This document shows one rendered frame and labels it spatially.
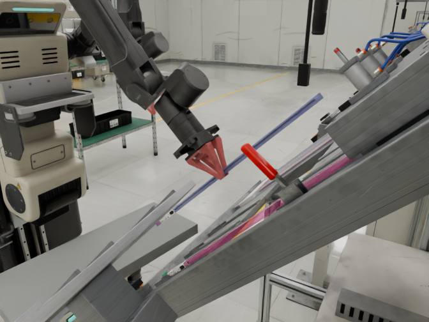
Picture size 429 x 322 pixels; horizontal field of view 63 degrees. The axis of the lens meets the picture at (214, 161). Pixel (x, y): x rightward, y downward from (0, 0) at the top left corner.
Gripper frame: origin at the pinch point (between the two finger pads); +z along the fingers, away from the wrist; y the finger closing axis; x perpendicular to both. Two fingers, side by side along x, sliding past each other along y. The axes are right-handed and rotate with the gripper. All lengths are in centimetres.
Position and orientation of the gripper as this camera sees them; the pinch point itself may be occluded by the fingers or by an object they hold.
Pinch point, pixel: (222, 174)
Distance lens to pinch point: 71.5
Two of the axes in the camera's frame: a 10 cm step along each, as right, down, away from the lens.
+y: 5.0, -3.2, 8.0
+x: -6.1, 5.2, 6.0
